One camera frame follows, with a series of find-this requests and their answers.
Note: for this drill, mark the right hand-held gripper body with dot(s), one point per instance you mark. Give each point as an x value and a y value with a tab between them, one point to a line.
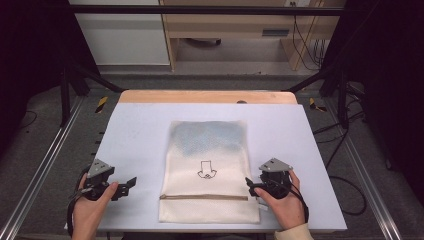
276	183

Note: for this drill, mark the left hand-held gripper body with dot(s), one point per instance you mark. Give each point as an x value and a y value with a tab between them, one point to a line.
98	173

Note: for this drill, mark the cream mesh laundry bag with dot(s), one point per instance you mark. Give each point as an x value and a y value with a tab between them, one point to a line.
206	210

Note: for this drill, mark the person's right hand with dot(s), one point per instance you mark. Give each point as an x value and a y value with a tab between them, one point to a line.
288	210

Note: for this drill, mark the person's left hand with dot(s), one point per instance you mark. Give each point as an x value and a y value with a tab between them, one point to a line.
87	213

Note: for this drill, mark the yellow black tape strip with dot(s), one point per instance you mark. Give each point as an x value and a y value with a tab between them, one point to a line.
101	104
313	104

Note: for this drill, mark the black metal stand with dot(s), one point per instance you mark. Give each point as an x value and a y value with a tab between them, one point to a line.
65	96
342	100

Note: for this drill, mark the white cabinet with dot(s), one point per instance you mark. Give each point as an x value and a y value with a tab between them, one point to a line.
123	40

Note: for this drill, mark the black curtain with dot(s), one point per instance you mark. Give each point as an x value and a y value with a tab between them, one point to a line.
390	66
30	50

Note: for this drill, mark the wooden shelf unit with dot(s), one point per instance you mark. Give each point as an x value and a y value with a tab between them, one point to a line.
233	30

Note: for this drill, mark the aluminium floor rail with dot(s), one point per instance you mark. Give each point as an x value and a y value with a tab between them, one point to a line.
43	166
363	173

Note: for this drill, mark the black horizontal frame bar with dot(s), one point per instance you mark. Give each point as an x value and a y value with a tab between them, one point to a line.
200	10

